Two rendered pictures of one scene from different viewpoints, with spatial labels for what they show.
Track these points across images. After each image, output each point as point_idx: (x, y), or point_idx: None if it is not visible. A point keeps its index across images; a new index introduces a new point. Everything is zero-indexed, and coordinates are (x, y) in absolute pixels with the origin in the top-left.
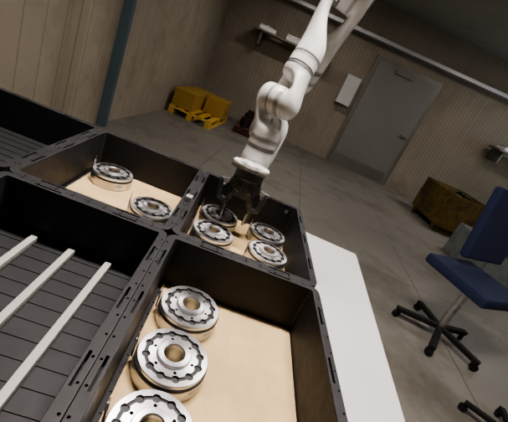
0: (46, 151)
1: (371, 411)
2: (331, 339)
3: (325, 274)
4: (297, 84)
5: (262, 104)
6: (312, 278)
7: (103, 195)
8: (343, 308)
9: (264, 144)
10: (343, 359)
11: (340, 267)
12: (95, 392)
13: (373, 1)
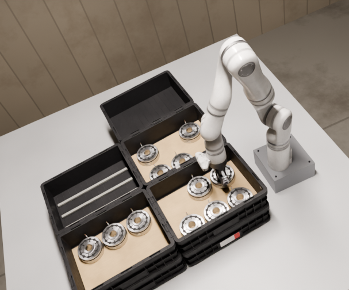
0: (144, 128)
1: None
2: (250, 285)
3: (331, 247)
4: (204, 123)
5: None
6: (181, 238)
7: (176, 145)
8: (298, 277)
9: (206, 149)
10: None
11: None
12: (72, 231)
13: (240, 71)
